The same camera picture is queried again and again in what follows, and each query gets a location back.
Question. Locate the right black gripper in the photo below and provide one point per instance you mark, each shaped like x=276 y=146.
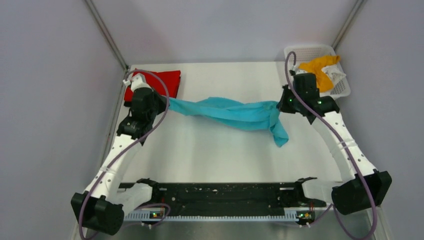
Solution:
x=283 y=105

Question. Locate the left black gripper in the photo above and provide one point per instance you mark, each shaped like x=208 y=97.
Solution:
x=162 y=100

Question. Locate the teal t shirt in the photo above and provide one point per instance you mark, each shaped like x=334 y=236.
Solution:
x=254 y=116

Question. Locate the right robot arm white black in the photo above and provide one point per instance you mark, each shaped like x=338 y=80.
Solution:
x=361 y=183

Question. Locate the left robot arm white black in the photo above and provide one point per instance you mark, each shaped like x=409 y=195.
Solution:
x=101 y=207

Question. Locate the folded red t shirt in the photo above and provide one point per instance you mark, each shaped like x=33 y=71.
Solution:
x=165 y=84

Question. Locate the orange t shirt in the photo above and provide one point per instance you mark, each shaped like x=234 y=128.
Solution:
x=316 y=66

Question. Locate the white plastic basket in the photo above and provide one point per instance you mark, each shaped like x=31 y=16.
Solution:
x=306 y=53

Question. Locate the white t shirt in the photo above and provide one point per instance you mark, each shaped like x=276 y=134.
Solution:
x=334 y=74

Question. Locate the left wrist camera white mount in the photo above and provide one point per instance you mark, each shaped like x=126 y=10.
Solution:
x=136 y=82

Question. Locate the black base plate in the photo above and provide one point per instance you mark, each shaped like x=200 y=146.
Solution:
x=231 y=199

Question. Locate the white cable duct strip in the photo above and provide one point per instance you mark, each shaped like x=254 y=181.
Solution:
x=147 y=215

